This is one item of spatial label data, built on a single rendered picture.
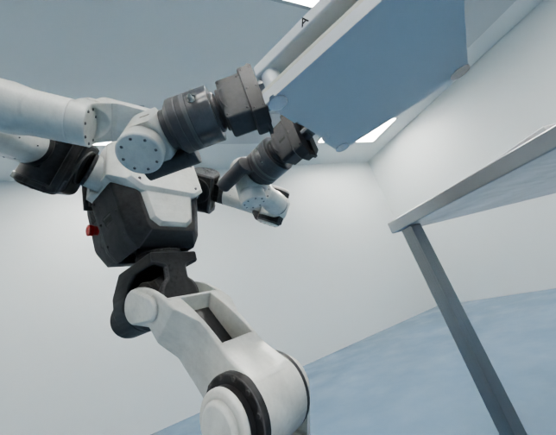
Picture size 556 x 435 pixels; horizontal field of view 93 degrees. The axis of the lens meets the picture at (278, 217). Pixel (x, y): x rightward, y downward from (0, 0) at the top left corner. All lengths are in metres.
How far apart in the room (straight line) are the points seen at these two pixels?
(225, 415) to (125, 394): 2.96
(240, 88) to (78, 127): 0.24
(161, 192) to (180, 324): 0.35
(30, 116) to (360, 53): 0.44
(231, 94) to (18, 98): 0.28
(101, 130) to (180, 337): 0.41
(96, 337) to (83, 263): 0.79
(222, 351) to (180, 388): 2.89
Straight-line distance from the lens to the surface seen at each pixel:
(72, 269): 3.64
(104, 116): 0.53
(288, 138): 0.56
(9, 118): 0.52
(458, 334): 0.88
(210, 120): 0.43
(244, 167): 0.60
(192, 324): 0.60
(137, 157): 0.45
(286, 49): 0.42
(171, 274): 0.72
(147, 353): 3.41
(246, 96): 0.45
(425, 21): 0.43
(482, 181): 0.70
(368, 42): 0.40
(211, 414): 0.53
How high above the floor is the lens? 0.71
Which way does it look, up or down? 18 degrees up
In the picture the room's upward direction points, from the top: 18 degrees counter-clockwise
